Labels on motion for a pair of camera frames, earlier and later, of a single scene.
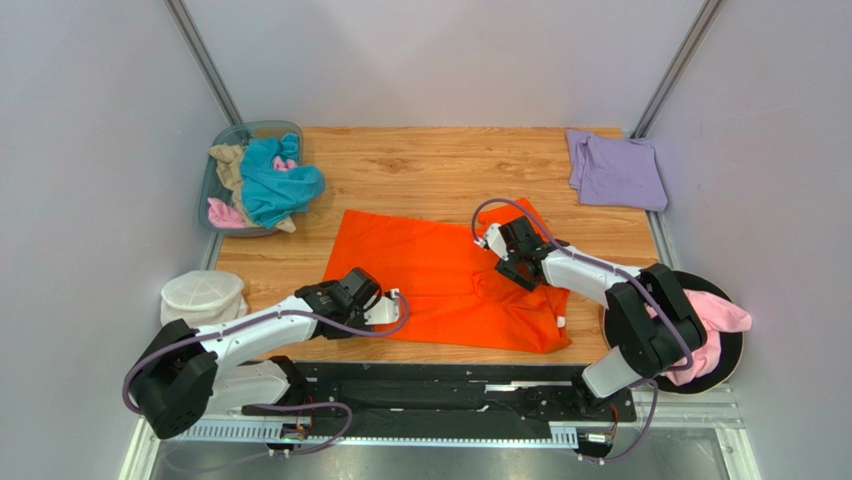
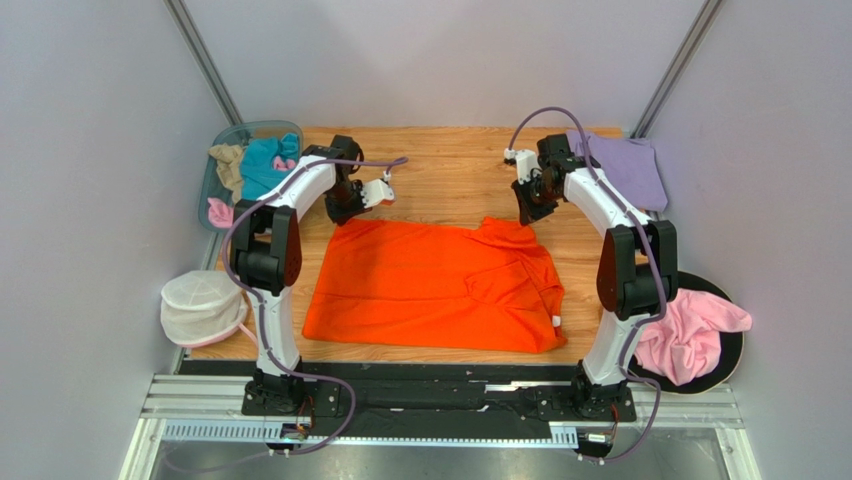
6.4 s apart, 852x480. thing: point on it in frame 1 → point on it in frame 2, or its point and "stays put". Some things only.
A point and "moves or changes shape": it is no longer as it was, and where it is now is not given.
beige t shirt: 230,169 stays put
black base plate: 444,393 stays put
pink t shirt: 717,316 stays put
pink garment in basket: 223,216 stays put
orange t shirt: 447,284 moves or changes shape
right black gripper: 517,261 → 529,202
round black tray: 730,344 stays put
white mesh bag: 202,297 stays put
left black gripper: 359,322 → 343,217
